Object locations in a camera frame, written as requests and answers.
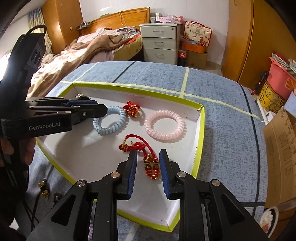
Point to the red black tool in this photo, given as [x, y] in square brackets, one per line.
[260, 81]

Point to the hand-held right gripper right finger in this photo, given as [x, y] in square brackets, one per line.
[165, 178]

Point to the green cardboard box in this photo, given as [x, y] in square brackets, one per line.
[92, 157]

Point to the white plate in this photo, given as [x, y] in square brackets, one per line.
[268, 217]

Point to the cola bottle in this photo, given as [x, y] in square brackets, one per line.
[182, 55]

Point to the yellow patterned tin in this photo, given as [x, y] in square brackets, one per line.
[270, 97]

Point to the pink white box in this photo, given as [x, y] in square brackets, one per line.
[166, 19]

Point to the grey nightstand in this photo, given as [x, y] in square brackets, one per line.
[159, 44]

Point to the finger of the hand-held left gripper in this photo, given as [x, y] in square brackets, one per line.
[78, 102]
[92, 112]

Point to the wooden headboard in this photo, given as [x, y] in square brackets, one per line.
[129, 17]

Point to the bed with brown blanket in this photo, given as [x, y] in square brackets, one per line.
[87, 53]

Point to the patterned curtain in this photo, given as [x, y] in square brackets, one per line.
[33, 16]

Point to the wide wooden wardrobe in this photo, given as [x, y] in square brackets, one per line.
[254, 34]

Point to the black power strip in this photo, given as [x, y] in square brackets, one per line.
[84, 24]

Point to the labelled cardboard box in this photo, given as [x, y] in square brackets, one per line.
[279, 150]

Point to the narrow wooden wardrobe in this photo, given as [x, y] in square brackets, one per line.
[62, 23]

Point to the person's left hand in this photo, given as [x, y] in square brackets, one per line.
[30, 150]

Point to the small cardboard box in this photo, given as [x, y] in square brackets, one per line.
[196, 60]

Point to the pink plastic bin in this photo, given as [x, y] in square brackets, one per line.
[277, 76]

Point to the red patterned gift bag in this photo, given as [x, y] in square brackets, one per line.
[197, 32]

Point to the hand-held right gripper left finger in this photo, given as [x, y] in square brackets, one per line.
[130, 179]

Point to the gold charm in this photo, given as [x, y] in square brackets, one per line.
[79, 95]

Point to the orange box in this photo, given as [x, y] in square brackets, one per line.
[194, 48]

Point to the striped gift box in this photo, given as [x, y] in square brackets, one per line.
[283, 61]

